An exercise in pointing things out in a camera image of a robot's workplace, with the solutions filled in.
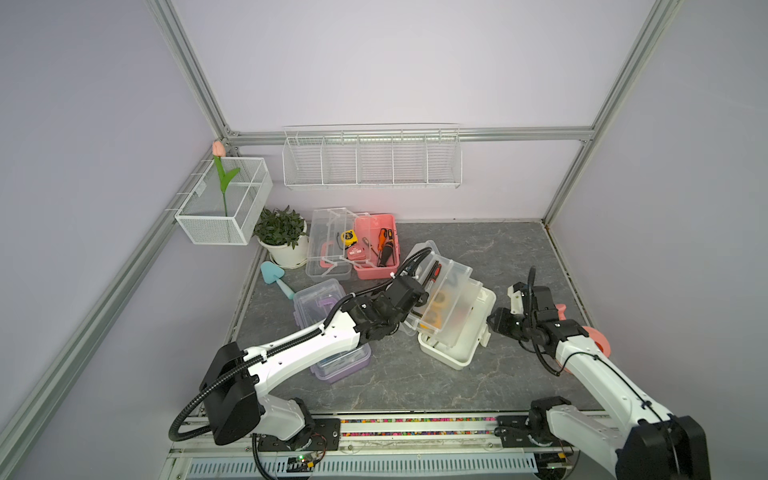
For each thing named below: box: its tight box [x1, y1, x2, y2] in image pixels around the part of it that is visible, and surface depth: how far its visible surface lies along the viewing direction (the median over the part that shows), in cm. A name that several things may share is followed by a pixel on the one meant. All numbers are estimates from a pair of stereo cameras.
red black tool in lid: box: [422, 260, 442, 289], surface depth 89 cm
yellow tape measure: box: [340, 229, 359, 249], surface depth 105 cm
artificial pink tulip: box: [212, 141, 241, 217], surface depth 86 cm
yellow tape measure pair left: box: [424, 290, 450, 329], surface depth 85 cm
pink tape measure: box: [347, 244, 366, 261], surface depth 101 cm
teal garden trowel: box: [260, 261, 295, 300], surface depth 107 cm
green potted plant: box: [252, 204, 308, 249], surface depth 98 cm
